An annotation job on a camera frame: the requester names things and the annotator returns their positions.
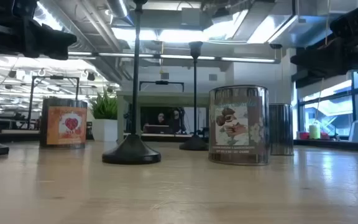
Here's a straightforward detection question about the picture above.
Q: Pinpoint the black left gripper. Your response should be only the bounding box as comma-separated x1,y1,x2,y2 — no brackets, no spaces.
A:
0,0,78,62

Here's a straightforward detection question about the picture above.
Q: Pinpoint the orange label candle tin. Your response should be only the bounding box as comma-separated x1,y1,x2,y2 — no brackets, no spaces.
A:
39,98,89,150

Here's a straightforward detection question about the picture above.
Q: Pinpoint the plain silver candle tin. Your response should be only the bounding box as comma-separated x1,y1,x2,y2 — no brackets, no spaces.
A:
268,103,295,157

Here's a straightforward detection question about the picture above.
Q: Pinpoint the brown label candle tin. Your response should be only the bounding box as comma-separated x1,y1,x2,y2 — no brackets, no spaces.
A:
208,85,271,167

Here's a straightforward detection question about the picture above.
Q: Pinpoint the pale green candle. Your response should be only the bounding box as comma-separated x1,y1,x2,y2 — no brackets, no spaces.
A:
308,124,321,140

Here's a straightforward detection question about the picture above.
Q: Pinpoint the green plant in white pot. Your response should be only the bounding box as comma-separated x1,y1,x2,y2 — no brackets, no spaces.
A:
88,88,119,142

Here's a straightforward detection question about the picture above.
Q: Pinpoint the long white light bar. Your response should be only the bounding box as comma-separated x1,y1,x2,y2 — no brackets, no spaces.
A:
68,51,282,65

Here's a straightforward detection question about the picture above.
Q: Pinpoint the person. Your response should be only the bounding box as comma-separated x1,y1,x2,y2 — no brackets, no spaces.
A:
154,111,169,126

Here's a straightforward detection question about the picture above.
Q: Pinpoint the silver ventilation duct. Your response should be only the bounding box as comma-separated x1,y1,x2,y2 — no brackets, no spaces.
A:
106,0,135,26

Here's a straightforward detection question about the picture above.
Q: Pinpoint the black frame with camera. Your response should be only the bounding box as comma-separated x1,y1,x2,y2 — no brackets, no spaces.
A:
139,80,185,93

